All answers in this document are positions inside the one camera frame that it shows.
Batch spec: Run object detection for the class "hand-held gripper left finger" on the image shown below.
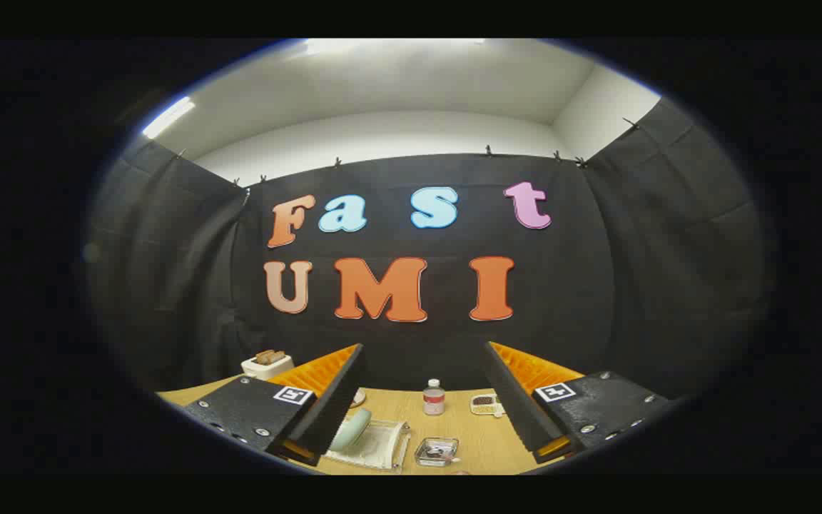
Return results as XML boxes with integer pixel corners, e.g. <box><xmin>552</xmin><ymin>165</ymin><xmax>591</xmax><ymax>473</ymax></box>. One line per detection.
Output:
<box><xmin>181</xmin><ymin>343</ymin><xmax>367</xmax><ymax>466</ymax></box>

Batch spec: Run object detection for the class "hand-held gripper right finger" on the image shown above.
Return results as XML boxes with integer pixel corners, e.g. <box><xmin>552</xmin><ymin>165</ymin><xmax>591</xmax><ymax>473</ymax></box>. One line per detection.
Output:
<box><xmin>482</xmin><ymin>341</ymin><xmax>671</xmax><ymax>463</ymax></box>

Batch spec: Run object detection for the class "light green plate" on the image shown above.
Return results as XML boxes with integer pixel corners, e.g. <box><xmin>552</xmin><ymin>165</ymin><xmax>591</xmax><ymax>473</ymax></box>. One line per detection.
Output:
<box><xmin>329</xmin><ymin>408</ymin><xmax>372</xmax><ymax>452</ymax></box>

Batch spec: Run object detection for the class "white wire dish rack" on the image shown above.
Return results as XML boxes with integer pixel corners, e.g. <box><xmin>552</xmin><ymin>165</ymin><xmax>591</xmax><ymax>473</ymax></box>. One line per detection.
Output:
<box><xmin>322</xmin><ymin>418</ymin><xmax>412</xmax><ymax>473</ymax></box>

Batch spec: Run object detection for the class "metal wire basket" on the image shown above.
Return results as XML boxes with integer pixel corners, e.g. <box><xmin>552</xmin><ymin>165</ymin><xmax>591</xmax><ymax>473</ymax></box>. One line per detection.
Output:
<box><xmin>415</xmin><ymin>438</ymin><xmax>460</xmax><ymax>468</ymax></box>

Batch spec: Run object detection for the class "white divided dish with beans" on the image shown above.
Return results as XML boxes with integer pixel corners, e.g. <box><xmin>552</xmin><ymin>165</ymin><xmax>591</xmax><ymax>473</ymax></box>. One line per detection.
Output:
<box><xmin>470</xmin><ymin>394</ymin><xmax>506</xmax><ymax>418</ymax></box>

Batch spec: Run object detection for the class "white toaster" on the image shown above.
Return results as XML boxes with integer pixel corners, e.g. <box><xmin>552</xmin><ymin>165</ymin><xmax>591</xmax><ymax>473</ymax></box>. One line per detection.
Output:
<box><xmin>241</xmin><ymin>355</ymin><xmax>295</xmax><ymax>381</ymax></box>

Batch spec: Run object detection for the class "clear bottle with red label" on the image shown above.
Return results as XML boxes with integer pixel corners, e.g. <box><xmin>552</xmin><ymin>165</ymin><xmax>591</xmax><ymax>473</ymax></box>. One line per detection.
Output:
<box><xmin>423</xmin><ymin>379</ymin><xmax>446</xmax><ymax>416</ymax></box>

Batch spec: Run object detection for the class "black backdrop cloth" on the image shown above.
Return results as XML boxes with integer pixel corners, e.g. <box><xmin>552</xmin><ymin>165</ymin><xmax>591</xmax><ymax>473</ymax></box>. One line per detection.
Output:
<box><xmin>86</xmin><ymin>96</ymin><xmax>768</xmax><ymax>400</ymax></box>

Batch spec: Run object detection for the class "ceiling light strip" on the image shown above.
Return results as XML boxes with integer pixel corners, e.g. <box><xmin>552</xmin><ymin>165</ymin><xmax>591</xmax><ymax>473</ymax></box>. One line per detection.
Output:
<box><xmin>141</xmin><ymin>96</ymin><xmax>196</xmax><ymax>140</ymax></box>

